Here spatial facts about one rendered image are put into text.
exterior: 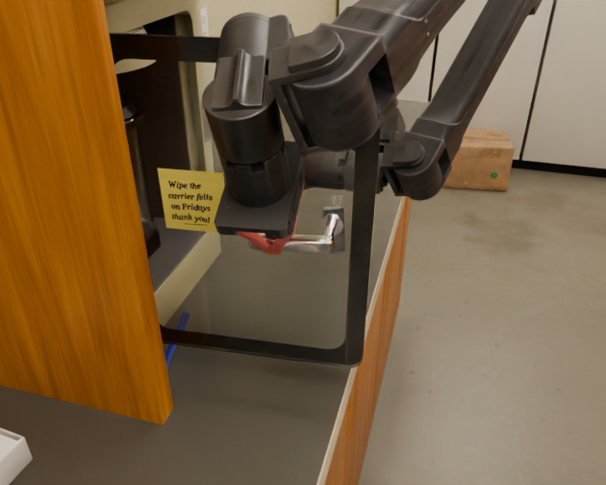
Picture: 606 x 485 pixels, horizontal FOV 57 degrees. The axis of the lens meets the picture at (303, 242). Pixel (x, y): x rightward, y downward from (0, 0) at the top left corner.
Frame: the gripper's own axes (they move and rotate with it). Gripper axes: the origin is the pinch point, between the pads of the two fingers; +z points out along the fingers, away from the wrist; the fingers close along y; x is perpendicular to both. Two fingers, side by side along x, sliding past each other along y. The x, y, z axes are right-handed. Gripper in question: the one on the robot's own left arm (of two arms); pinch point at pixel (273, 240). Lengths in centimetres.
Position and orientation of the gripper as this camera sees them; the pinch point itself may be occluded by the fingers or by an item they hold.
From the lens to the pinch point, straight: 58.3
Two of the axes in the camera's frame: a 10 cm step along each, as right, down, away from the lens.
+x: 9.8, 0.8, -1.7
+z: 0.9, 5.7, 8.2
